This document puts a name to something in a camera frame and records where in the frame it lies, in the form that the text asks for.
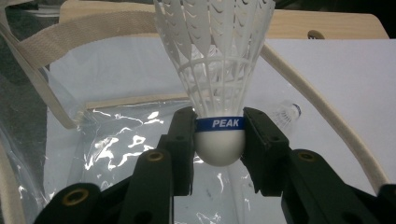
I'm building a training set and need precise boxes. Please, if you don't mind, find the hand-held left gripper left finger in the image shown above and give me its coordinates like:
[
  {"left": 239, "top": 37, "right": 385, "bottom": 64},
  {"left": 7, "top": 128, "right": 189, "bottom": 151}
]
[{"left": 118, "top": 106, "right": 198, "bottom": 224}]

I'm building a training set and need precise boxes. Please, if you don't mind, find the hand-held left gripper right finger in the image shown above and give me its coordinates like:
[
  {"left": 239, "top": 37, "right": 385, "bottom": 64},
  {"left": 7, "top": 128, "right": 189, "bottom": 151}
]
[{"left": 241, "top": 106, "right": 379, "bottom": 224}]

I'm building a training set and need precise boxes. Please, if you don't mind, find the white table sheet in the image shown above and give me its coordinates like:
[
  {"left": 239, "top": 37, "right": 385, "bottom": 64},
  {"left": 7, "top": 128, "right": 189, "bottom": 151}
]
[{"left": 46, "top": 35, "right": 396, "bottom": 224}]

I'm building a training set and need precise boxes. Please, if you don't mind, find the clear plastic bag beige trim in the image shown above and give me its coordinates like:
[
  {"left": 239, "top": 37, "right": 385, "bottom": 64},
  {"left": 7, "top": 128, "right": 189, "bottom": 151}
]
[{"left": 0, "top": 0, "right": 391, "bottom": 224}]

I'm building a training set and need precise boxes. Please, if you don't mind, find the white shuttlecock blue band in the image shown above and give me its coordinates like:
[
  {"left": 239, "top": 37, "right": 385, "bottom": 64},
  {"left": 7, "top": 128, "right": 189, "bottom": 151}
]
[
  {"left": 270, "top": 100, "right": 303, "bottom": 132},
  {"left": 153, "top": 0, "right": 276, "bottom": 167}
]

